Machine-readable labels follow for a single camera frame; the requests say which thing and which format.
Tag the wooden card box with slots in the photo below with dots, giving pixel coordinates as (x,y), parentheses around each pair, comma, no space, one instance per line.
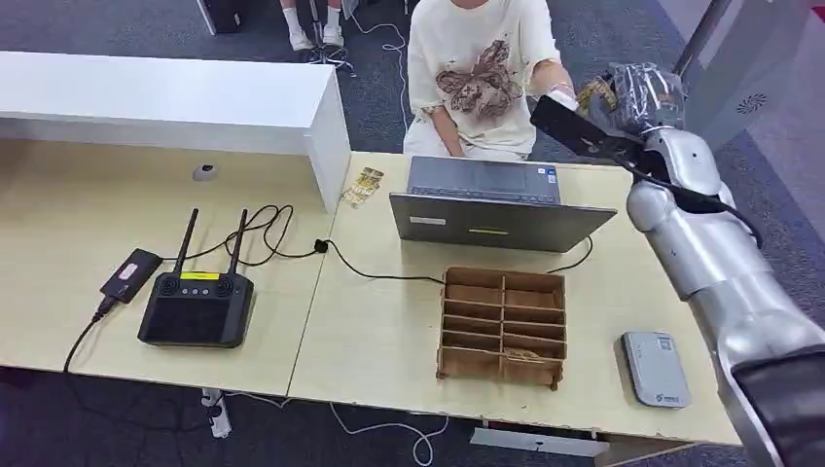
(472,367)

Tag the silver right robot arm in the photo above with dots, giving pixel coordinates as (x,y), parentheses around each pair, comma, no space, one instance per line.
(709,245)

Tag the stack of gold cards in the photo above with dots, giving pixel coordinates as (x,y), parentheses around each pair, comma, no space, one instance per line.
(363,187)

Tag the grey open laptop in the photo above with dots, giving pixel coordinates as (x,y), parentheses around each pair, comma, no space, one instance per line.
(496,225)

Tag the metal stand base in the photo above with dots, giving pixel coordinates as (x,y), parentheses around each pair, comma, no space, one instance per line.
(329,57)

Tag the person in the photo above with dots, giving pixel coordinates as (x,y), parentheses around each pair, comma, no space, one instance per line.
(477,32)
(298,35)

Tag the black controller with two antennas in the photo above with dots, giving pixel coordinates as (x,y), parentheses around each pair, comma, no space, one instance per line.
(193,316)

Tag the white desk crossbar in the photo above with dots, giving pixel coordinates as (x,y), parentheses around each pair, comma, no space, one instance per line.
(535,443)

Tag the white power strip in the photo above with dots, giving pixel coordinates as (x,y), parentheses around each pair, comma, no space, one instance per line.
(219,419)

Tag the white card reader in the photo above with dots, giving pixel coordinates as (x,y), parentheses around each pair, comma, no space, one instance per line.
(656,370)

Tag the small black power bank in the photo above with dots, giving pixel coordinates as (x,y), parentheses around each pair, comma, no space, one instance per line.
(131,276)

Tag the white counter shelf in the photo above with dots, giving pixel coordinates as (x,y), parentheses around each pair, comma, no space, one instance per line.
(161,96)

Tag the black cabinet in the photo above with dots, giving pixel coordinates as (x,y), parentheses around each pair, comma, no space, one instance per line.
(222,14)

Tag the chrome stanchion post with base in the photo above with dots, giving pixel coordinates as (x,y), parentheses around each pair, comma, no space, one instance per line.
(702,29)

